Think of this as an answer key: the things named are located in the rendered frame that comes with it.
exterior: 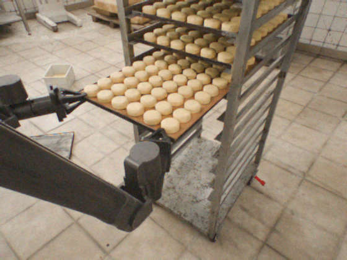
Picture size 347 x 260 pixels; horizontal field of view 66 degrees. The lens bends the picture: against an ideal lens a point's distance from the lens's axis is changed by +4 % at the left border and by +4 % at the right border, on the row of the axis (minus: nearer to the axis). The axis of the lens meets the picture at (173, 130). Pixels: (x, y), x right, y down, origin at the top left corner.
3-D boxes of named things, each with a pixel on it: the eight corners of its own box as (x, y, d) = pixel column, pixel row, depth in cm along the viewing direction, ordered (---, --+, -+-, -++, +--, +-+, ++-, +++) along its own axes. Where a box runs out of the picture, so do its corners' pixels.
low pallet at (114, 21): (88, 20, 455) (87, 13, 448) (122, 10, 504) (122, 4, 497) (139, 36, 397) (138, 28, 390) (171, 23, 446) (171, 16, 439)
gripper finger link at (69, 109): (86, 90, 77) (52, 96, 74) (92, 110, 82) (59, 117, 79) (82, 80, 82) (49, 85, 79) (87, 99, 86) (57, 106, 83)
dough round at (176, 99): (186, 99, 82) (186, 95, 80) (180, 108, 78) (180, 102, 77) (171, 96, 83) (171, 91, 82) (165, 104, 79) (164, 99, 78)
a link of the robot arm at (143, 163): (103, 208, 53) (134, 233, 49) (88, 169, 45) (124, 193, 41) (143, 171, 60) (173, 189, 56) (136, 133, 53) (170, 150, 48)
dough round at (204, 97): (206, 95, 84) (207, 90, 83) (213, 103, 80) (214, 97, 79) (192, 97, 83) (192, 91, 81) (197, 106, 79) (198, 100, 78)
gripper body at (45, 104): (56, 92, 74) (26, 98, 72) (65, 121, 80) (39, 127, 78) (53, 82, 79) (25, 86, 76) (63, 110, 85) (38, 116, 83)
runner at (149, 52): (135, 68, 101) (134, 60, 99) (130, 66, 102) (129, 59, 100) (215, 25, 141) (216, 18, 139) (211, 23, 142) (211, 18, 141)
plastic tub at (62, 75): (55, 77, 293) (51, 64, 283) (75, 77, 295) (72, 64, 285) (47, 91, 270) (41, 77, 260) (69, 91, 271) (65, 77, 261)
